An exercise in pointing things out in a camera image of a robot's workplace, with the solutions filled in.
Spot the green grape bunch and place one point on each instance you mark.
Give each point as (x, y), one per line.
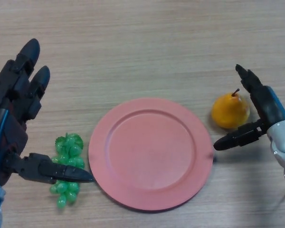
(69, 147)

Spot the yellow pear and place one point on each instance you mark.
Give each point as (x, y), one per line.
(228, 111)

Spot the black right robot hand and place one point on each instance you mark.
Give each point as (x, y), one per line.
(268, 107)

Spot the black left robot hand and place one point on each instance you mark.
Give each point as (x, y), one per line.
(4, 133)

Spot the pink round plate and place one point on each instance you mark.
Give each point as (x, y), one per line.
(149, 154)

